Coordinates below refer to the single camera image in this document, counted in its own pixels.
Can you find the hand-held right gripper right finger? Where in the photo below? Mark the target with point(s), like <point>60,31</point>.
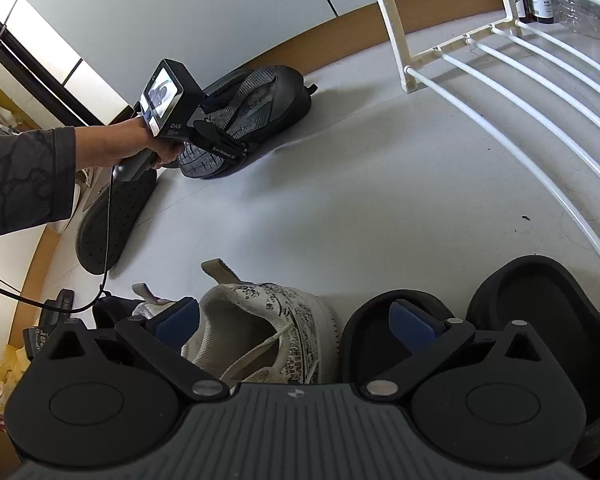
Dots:
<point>415,327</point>

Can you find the white comic print sneaker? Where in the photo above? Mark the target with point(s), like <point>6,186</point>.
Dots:
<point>142,292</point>
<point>300,320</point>

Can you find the grey wardrobe cabinet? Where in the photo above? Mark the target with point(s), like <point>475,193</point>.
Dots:
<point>230,10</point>

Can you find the black buckle clog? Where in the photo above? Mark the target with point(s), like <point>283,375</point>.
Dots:
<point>122,210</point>

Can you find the white shoe rack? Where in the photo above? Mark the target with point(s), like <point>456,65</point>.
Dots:
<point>390,20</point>

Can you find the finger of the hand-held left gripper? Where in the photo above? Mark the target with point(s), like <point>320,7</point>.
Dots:
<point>245,151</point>

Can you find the person's left hand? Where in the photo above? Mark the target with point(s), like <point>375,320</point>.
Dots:
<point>162,152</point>

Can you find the person's left forearm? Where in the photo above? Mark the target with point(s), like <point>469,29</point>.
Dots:
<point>25,185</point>

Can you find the yellow slipper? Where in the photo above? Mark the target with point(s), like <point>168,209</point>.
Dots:
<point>0,375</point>

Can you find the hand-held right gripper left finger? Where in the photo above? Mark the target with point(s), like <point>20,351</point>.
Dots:
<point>177,325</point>

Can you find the black framed glass door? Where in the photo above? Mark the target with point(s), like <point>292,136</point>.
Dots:
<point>45,35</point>

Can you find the black slide sandal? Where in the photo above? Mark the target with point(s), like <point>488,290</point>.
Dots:
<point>55,305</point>

